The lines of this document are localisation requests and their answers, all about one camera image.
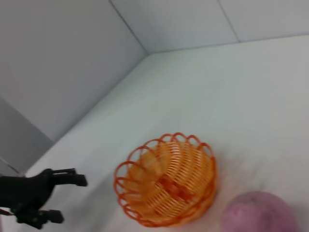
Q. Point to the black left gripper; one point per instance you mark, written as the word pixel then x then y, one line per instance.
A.
pixel 24 191

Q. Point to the orange woven plastic basket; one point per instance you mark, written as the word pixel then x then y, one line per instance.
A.
pixel 173 174

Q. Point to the pink peach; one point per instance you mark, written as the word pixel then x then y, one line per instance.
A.
pixel 258 212

